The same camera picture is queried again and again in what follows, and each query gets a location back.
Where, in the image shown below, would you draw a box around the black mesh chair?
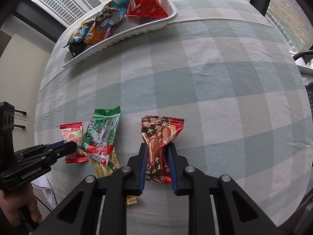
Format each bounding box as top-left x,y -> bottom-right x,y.
292,50 -> 313,118

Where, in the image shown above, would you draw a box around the yellow blue roll cake packet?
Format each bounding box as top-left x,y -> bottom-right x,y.
62,20 -> 96,48

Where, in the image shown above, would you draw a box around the black snack packet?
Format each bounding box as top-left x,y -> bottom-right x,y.
68,43 -> 90,58

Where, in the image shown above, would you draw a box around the white paper sheets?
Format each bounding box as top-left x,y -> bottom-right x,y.
31,174 -> 58,205

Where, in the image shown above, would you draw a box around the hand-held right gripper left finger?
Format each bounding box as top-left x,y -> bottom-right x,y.
32,143 -> 149,235

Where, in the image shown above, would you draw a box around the person's left hand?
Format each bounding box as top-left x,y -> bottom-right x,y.
0,183 -> 42,229

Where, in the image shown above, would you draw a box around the red foil snack packet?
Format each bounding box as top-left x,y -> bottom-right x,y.
127,0 -> 169,19

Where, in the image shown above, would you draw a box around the gold foil snack packet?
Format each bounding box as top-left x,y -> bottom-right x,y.
89,149 -> 137,206

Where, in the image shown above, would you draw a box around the red star-print snack packet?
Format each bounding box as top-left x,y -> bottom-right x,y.
141,115 -> 185,184

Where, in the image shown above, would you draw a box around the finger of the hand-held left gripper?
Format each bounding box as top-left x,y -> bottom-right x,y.
23,142 -> 64,154
37,140 -> 78,164

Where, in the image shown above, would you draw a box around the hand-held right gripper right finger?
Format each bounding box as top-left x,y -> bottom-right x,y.
166,143 -> 284,235

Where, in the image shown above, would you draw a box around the white plastic tray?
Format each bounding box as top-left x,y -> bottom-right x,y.
62,0 -> 178,68

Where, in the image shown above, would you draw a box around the blue panda snack packet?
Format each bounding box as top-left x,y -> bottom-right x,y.
94,0 -> 132,28

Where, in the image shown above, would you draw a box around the green clear snack packet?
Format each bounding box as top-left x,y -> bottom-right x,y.
81,106 -> 121,168

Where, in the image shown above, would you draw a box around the orange snack packet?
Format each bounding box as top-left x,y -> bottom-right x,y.
83,26 -> 103,46

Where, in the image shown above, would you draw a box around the green checked tablecloth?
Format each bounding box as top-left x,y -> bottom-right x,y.
34,0 -> 313,235

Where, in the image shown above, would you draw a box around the small red candy packet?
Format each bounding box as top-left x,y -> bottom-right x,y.
59,122 -> 89,164

